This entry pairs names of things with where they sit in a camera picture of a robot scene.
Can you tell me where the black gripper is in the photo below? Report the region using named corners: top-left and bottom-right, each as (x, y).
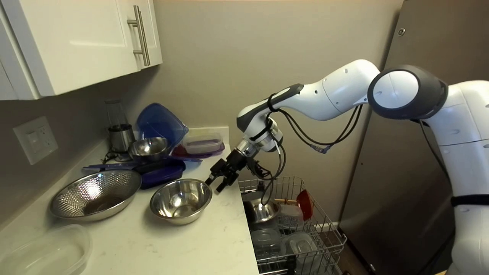
top-left (204, 150), bottom-right (267, 195)

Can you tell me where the silver bowl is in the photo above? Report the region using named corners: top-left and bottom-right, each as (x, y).
top-left (250, 199), bottom-right (279, 224)
top-left (149, 179), bottom-right (212, 227)

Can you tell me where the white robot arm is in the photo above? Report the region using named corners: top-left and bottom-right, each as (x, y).
top-left (204, 60), bottom-right (447, 193)

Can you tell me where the silver bowl in rack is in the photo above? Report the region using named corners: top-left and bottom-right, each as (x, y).
top-left (250, 199), bottom-right (279, 224)

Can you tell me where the small steel bowl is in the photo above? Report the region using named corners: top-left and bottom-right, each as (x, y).
top-left (128, 138), bottom-right (169, 159)

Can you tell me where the large metal colander bowl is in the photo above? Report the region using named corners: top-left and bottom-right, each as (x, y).
top-left (48, 172), bottom-right (141, 222)

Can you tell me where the clear container purple lid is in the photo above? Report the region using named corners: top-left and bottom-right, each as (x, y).
top-left (172, 140), bottom-right (224, 158)

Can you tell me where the dark blue plate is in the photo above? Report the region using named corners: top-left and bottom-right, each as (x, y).
top-left (135, 158), bottom-right (184, 190)

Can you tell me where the steel cup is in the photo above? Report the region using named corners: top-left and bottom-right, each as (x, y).
top-left (108, 124), bottom-right (134, 153)

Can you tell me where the clear plastic container foreground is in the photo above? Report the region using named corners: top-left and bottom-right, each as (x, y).
top-left (0, 225), bottom-right (91, 275)

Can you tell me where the white upper cabinet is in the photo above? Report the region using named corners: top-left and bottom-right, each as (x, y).
top-left (0, 0), bottom-right (161, 101)

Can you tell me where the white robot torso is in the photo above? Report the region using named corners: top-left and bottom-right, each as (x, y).
top-left (426, 82), bottom-right (489, 275)

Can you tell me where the white wire dishwasher rack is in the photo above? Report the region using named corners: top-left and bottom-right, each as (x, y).
top-left (238, 178), bottom-right (346, 275)

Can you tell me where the cabinet metal handle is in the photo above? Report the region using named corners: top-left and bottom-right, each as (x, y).
top-left (126, 5), bottom-right (149, 66)

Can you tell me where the white wall outlet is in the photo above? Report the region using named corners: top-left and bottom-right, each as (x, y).
top-left (13, 117), bottom-right (57, 166)

